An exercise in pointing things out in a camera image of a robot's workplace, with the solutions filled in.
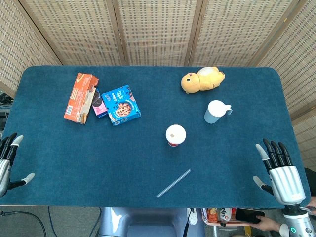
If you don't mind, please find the yellow plush toy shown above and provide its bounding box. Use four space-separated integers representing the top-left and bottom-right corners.
181 66 226 95

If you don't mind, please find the blue chocolate chip cookie box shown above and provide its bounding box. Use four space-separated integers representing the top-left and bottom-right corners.
101 84 142 127

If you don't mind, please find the person's bare hand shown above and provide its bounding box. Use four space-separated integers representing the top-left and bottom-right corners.
255 216 282 233

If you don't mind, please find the red cup with white lid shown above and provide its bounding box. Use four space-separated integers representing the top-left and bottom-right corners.
165 124 187 148

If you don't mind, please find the small pink blue cookie box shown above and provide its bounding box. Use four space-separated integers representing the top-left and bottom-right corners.
91 87 109 119

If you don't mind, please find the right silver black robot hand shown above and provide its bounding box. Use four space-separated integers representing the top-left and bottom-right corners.
252 138 307 205

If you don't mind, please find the black floor cable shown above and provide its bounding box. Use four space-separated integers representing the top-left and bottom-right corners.
0 209 47 237

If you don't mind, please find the black smartphone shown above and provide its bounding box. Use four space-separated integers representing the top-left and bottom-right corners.
235 208 266 224

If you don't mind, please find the blue table mat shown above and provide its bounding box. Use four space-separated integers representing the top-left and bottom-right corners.
0 65 312 209

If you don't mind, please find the light blue pitcher cup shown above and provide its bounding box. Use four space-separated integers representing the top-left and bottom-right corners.
204 99 233 124

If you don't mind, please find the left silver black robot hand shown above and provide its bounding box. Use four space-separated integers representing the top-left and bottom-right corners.
0 132 36 198

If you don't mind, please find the white plastic device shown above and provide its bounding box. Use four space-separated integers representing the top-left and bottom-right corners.
189 208 198 227

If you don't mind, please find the clear plastic straw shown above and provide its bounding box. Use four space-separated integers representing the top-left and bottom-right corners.
156 168 191 199

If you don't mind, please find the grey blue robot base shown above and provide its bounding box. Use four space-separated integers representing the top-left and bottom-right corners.
98 207 205 237

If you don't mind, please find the orange biscuit box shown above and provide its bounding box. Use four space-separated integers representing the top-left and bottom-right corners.
63 72 99 125

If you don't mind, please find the bamboo folding screen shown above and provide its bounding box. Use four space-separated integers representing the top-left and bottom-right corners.
0 0 316 171

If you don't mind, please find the pink tray with snacks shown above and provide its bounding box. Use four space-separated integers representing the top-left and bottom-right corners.
201 208 250 227

